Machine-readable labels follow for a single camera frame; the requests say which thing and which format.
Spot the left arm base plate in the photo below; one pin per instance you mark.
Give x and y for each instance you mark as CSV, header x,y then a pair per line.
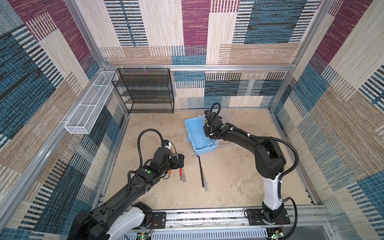
x,y
154,220

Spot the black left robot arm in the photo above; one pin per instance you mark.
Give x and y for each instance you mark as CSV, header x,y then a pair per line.
x,y
112,219

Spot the black hex key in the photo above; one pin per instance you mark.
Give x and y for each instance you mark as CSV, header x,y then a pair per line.
x,y
201,170

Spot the teal utility knife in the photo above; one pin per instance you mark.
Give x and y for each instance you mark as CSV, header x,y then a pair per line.
x,y
205,182

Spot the white wire mesh basket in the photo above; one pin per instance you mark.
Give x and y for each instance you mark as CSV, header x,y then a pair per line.
x,y
87,112

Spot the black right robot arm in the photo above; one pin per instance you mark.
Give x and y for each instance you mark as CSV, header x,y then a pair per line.
x,y
269,159

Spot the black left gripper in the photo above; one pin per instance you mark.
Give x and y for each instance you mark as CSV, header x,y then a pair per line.
x,y
180,159

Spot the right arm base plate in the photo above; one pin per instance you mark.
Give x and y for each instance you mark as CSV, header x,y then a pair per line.
x,y
263,217

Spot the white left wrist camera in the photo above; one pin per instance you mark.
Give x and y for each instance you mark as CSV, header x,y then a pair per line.
x,y
162,156

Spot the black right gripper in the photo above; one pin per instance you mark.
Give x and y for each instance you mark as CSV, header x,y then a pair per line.
x,y
206,129

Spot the black mesh shelf rack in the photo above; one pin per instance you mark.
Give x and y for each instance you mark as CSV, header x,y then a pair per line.
x,y
145,90

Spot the orange sleeved hex key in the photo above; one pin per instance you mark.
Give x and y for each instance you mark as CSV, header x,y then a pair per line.
x,y
168,175

